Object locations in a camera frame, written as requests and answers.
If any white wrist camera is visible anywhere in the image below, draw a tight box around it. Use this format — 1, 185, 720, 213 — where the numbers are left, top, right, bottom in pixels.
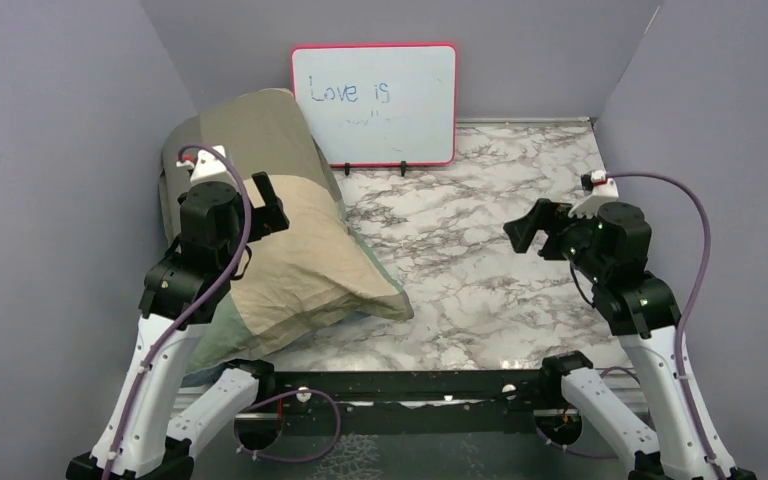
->
175, 149, 234, 186
568, 170, 619, 219

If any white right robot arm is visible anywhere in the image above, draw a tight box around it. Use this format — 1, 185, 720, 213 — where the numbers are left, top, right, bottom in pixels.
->
503, 199, 756, 479

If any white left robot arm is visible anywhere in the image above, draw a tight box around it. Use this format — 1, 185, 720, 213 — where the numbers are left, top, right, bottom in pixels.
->
65, 172, 289, 479

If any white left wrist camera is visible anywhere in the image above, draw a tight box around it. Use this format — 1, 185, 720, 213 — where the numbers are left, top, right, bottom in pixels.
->
175, 149, 234, 186

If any patchwork green beige pillowcase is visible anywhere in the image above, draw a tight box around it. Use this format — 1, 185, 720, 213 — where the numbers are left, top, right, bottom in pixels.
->
158, 88, 414, 376

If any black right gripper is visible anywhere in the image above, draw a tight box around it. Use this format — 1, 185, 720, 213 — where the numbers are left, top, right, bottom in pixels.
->
504, 196, 610, 282

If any blue pillowcase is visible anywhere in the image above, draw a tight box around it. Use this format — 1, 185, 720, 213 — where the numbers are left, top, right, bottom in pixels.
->
180, 311, 369, 388

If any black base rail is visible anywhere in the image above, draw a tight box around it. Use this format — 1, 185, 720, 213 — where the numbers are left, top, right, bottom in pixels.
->
233, 369, 584, 444

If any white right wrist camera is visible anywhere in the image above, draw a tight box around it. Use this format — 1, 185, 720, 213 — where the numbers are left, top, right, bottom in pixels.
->
568, 170, 619, 219

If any red framed whiteboard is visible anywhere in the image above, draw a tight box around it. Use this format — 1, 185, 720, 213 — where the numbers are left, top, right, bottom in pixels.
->
290, 43, 459, 169

